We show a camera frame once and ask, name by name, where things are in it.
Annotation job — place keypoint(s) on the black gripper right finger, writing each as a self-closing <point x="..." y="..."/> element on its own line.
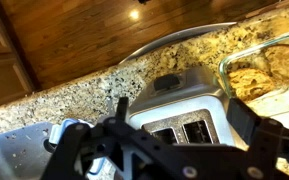
<point x="267" y="139"/>

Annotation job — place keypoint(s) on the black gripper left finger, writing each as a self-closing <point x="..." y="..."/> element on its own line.
<point x="100" y="141"/>

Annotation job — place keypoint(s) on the brown bread slice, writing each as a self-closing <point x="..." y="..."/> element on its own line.
<point x="248" y="84"/>
<point x="278" y="59"/>

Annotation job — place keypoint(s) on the stainless steel two-slot toaster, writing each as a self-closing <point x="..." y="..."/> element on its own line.
<point x="193" y="112"/>

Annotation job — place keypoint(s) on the black toaster lever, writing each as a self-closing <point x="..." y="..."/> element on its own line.
<point x="166" y="82"/>

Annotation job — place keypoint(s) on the blue clear container lid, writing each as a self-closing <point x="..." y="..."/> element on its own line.
<point x="68" y="137"/>

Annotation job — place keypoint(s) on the stainless steel sink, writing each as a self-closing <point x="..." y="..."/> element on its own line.
<point x="25" y="152"/>

